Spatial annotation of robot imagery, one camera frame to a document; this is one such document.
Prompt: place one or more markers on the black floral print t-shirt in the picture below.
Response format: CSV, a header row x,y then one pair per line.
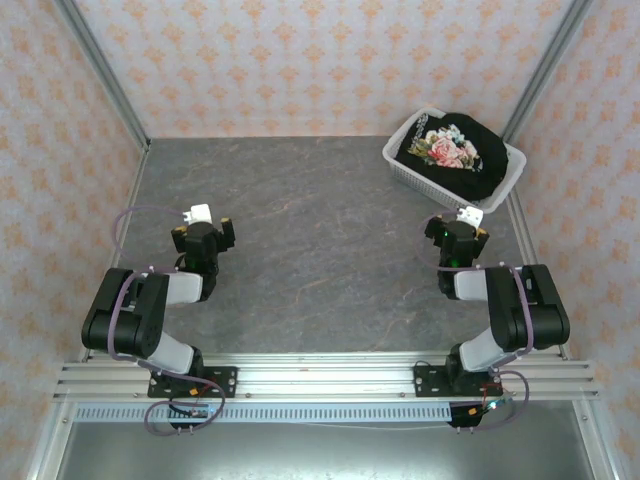
x,y
450,150

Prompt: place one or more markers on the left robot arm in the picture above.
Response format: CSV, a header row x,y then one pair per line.
x,y
125,325

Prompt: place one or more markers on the white plastic basket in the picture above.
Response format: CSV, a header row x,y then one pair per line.
x,y
512,167

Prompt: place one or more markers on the small circuit board with LED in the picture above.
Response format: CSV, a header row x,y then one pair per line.
x,y
197,412
492,404

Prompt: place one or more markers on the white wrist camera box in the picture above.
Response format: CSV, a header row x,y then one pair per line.
x,y
200,213
471,216

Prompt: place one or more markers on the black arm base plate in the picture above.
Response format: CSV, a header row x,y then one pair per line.
x,y
222,380
427,380

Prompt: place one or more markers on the aluminium mounting rail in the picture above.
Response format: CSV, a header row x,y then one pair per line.
x,y
325,375

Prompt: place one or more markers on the aluminium frame post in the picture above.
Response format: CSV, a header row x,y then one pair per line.
x,y
101,65
547,65

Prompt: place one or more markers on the aluminium frame leg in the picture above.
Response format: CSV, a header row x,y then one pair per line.
x,y
596,440
50,440

